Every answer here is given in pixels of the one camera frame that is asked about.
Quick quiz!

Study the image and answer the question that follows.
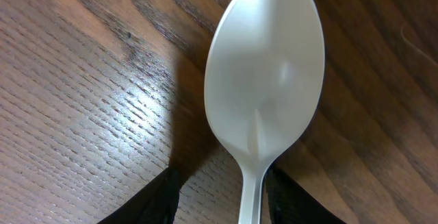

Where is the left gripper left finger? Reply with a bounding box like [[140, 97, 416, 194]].
[[99, 167, 180, 224]]

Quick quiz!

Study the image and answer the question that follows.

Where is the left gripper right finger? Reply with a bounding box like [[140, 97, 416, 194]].
[[265, 166, 345, 224]]

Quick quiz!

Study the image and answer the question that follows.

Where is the white spoon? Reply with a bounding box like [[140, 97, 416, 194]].
[[204, 0, 325, 223]]

